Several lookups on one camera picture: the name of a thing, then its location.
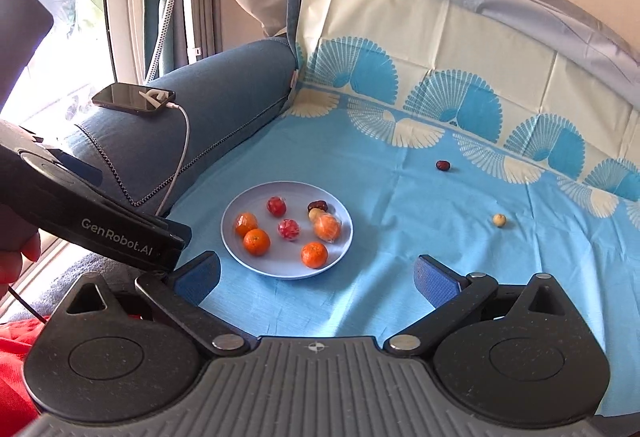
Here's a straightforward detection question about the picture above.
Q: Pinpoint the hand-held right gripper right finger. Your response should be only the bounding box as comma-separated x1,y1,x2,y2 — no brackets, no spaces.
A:
384,254,581,359

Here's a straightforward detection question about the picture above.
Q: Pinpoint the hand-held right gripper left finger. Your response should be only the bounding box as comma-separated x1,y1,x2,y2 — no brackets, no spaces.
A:
52,251,251,359

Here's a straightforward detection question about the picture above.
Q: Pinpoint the mandarin orange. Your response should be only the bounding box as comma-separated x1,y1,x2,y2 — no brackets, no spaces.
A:
300,241,329,269
243,228,271,257

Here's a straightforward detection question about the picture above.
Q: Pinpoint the plastic-wrapped orange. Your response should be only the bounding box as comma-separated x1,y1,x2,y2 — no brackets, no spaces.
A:
313,214,343,243
234,212,259,238

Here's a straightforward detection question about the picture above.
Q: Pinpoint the pale blue round plate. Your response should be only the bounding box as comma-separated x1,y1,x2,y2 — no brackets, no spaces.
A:
221,182,354,279

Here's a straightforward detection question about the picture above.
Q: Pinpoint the person's left hand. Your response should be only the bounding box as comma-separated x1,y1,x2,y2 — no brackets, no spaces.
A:
0,217,42,286

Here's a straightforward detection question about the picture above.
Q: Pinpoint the blue fan-print blanket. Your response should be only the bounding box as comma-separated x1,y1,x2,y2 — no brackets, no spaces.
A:
167,0,640,418

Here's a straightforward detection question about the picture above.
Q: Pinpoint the black smartphone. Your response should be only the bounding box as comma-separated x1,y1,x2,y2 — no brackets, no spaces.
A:
91,84,177,117

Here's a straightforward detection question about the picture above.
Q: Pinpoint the red clothing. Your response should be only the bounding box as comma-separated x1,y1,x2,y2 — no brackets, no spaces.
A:
0,314,51,437

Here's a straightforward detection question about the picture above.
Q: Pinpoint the dark flat panel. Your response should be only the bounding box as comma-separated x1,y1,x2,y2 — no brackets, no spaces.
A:
0,0,54,104

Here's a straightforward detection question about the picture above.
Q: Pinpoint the blue denim sofa armrest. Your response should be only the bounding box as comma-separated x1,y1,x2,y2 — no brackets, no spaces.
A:
65,37,301,218

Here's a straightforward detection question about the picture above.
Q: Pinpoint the black and white pole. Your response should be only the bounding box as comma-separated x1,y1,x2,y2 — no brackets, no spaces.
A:
144,0,187,83

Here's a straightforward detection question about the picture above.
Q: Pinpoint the thin black cable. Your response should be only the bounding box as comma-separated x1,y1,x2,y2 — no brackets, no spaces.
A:
7,286,48,320

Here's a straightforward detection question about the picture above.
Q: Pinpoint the white charging cable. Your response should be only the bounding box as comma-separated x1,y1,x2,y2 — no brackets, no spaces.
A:
157,101,192,217

